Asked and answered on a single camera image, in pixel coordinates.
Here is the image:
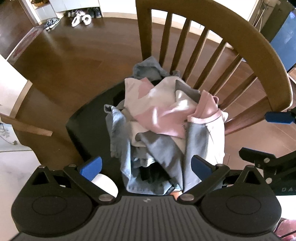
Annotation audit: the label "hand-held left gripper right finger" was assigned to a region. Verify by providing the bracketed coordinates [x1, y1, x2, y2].
[176, 155, 272, 205]

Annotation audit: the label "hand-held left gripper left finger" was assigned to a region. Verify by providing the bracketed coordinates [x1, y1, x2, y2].
[31, 156, 118, 205]

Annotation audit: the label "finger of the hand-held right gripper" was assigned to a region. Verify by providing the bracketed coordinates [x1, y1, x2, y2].
[239, 147, 296, 172]
[265, 111, 296, 125]

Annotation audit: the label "pink grey sweatshirt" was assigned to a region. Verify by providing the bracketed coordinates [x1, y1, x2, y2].
[124, 76, 228, 194]

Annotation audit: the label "light blue jeans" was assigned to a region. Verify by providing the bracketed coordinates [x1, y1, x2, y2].
[104, 104, 182, 195]

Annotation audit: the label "blue board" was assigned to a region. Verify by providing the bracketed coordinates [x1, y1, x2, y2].
[270, 13, 296, 71]

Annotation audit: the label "brown wooden chair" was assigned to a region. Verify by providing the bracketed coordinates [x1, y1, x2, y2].
[66, 0, 294, 200]

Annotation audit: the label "grey-blue garment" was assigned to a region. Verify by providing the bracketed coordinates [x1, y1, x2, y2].
[132, 56, 181, 84]

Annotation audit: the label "reddish doormat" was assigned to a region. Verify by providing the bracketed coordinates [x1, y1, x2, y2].
[12, 25, 45, 59]

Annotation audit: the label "blue white sneaker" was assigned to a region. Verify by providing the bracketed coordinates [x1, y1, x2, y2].
[45, 18, 60, 30]

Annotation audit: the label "row of shoes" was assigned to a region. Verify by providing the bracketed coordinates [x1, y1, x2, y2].
[67, 7, 102, 19]

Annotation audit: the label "white shoe cabinet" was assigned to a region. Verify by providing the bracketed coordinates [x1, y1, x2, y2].
[23, 0, 100, 25]

